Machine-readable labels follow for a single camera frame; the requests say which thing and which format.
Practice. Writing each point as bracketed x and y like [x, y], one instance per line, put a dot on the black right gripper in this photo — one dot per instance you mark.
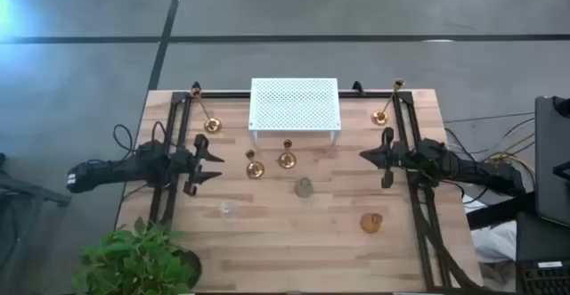
[401, 159]

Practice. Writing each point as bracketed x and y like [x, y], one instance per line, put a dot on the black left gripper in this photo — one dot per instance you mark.
[189, 163]

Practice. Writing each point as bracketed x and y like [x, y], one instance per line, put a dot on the tall gold candlestick holder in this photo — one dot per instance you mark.
[379, 117]
[213, 125]

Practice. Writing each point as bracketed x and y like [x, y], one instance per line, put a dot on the medium gold candlestick holder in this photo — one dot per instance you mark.
[287, 160]
[255, 169]

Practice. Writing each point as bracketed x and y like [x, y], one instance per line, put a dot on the clear ribbed glass candle holder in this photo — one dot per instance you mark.
[229, 210]

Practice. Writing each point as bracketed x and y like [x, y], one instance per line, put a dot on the amber ribbed glass candle holder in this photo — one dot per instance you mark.
[370, 223]

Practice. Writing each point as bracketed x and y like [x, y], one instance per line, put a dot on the green ribbed glass candle holder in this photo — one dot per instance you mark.
[304, 188]

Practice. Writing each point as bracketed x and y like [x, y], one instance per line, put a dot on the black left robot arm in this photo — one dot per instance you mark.
[116, 168]

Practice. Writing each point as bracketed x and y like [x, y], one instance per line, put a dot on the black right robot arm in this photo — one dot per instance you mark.
[467, 170]

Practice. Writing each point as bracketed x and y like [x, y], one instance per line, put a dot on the black plant pot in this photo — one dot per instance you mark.
[195, 264]

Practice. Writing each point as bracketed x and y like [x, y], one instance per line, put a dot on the white perforated metal shelf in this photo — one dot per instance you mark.
[294, 103]

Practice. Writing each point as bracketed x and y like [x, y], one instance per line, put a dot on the white paper sheet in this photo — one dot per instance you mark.
[474, 203]

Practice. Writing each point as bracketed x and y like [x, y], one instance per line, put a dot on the green leafy plant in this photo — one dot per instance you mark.
[133, 259]

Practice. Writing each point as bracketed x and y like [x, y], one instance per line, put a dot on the black stand beam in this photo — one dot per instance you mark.
[494, 212]

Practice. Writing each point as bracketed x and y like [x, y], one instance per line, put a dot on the white cloth bag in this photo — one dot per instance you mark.
[494, 241]

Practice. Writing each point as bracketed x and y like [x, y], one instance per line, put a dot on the black table legs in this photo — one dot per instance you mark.
[26, 190]

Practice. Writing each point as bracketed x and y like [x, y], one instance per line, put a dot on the black keyboard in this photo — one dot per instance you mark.
[543, 279]

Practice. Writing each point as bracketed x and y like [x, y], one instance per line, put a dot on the black frame clamp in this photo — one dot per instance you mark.
[196, 86]
[358, 88]

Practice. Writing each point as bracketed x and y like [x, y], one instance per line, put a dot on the black aluminium table frame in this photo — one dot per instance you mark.
[227, 94]

